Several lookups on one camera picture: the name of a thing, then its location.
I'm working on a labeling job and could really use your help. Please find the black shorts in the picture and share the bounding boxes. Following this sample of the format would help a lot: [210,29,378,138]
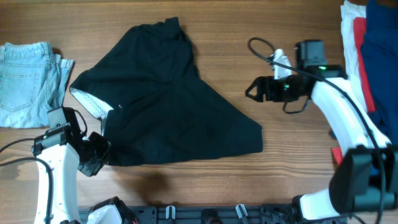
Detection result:
[69,17,263,166]

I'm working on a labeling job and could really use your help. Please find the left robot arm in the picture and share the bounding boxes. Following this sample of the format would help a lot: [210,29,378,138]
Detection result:
[32,106,111,223]

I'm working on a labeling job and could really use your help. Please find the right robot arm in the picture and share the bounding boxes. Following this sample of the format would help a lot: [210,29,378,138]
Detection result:
[251,40,397,223]

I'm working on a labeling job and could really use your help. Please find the folded light blue jeans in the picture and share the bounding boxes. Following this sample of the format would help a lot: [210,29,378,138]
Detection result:
[1,42,74,128]

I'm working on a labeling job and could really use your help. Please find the red garment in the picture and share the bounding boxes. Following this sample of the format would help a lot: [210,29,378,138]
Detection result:
[331,17,377,166]

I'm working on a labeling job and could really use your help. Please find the white garment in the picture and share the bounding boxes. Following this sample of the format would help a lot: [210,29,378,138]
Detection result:
[340,1,368,111]

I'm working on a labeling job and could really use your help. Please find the navy blue garment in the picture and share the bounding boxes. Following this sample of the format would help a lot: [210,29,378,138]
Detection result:
[361,1,397,146]

